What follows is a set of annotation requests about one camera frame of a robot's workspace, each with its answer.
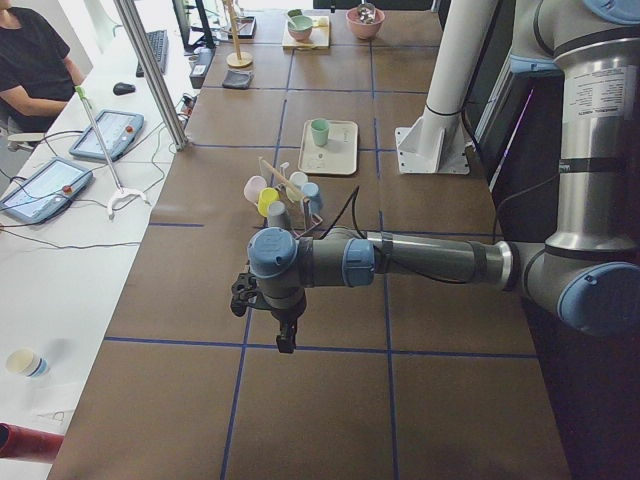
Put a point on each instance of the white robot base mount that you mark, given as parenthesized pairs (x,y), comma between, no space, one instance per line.
(435,143)

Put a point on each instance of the mint green cup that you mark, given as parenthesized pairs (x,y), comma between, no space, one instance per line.
(320,131)

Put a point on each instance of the blue teach pendant far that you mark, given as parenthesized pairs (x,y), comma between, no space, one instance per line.
(118,129)

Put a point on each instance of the grey folded cloth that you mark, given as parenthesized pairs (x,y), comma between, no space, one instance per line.
(237,80)

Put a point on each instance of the black computer mouse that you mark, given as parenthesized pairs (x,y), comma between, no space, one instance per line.
(121,88)

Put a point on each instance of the green bowl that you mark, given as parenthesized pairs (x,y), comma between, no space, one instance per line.
(300,27)

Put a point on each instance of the cream white cup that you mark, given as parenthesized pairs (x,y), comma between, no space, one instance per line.
(297,181)

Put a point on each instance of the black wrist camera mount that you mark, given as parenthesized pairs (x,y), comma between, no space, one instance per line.
(246,293)

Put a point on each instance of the round wooden stand base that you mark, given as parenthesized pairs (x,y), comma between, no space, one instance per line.
(237,59)

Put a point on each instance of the white reacher tool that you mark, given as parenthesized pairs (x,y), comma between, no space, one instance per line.
(121,192)

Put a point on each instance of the pink bowl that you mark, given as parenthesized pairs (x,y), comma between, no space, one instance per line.
(364,29)

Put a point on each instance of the black keyboard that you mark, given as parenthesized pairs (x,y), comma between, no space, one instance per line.
(159,43)

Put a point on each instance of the cream rabbit tray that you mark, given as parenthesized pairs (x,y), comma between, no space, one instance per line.
(337,157)

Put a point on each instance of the paper cup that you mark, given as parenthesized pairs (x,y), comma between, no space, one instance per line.
(27,363)

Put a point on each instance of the grey cup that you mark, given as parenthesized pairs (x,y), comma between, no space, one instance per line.
(278,216)

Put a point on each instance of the blue teach pendant near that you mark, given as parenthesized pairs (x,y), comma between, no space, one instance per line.
(47,192)

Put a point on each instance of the pink cup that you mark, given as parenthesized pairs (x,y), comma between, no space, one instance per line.
(253,187)

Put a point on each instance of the yellow cup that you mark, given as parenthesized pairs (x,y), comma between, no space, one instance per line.
(266,197)

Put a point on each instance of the person in black shirt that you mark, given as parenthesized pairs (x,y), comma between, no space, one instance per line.
(38,76)

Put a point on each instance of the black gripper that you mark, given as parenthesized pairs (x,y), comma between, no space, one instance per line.
(285,314)

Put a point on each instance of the white wire cup rack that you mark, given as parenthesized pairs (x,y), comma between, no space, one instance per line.
(302,221)

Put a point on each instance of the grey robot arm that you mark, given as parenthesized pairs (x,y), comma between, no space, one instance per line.
(579,273)

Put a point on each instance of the light blue cup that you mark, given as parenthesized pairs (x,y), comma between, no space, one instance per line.
(312,191)

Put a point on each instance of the blue teach pendant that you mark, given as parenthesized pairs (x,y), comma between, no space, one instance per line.
(47,192)
(118,129)

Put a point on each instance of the red object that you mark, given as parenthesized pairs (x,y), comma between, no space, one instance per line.
(25,444)

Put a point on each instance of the aluminium frame post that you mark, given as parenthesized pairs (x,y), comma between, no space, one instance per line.
(134,28)

